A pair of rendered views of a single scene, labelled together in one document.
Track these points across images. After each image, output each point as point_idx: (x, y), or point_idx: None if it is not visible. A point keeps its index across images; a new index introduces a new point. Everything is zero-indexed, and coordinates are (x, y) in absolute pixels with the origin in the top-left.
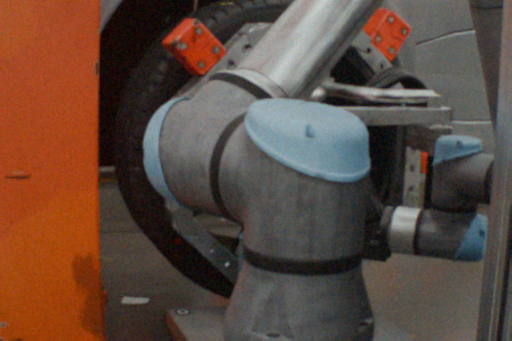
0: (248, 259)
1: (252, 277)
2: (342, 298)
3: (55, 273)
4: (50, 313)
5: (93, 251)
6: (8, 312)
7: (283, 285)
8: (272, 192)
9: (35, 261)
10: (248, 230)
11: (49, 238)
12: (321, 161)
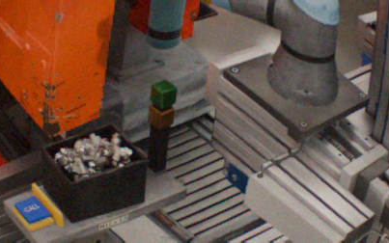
0: (290, 52)
1: (293, 62)
2: (332, 71)
3: (87, 35)
4: (80, 60)
5: (110, 14)
6: (59, 67)
7: (311, 67)
8: (307, 28)
9: (77, 31)
10: (291, 40)
11: (87, 15)
12: (328, 18)
